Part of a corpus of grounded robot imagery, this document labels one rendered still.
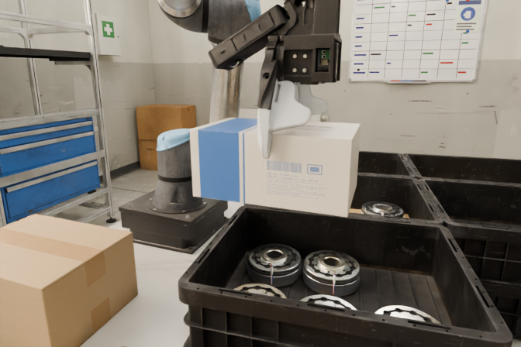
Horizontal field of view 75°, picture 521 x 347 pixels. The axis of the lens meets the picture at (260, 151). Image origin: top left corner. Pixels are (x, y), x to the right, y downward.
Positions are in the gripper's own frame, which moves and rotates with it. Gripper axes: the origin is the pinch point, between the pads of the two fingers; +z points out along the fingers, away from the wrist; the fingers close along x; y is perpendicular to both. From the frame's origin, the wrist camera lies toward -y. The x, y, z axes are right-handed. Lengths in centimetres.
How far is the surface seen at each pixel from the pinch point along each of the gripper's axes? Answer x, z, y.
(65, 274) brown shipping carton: -4.3, 25.4, -37.5
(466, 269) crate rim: 8.6, 17.9, 26.0
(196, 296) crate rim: -9.1, 18.9, -8.1
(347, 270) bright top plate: 13.5, 24.8, 9.2
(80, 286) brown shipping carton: -1.8, 29.5, -37.4
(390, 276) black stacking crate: 19.9, 28.1, 16.7
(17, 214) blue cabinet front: 89, 77, -193
